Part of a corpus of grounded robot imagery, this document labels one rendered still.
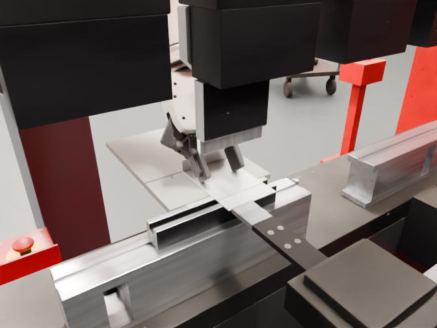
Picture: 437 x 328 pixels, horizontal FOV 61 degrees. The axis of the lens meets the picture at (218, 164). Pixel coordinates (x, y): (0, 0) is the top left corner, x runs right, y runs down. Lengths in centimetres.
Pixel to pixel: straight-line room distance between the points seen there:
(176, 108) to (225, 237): 20
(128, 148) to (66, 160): 44
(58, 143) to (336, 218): 73
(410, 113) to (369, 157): 57
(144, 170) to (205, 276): 20
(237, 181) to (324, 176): 34
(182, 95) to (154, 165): 14
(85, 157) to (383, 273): 90
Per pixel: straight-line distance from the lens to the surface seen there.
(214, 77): 42
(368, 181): 77
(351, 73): 232
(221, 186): 56
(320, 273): 38
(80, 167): 114
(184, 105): 55
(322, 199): 78
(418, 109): 131
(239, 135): 50
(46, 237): 89
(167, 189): 56
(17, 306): 62
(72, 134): 109
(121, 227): 217
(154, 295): 52
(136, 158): 65
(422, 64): 129
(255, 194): 54
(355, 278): 39
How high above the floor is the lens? 130
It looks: 28 degrees down
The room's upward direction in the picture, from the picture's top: straight up
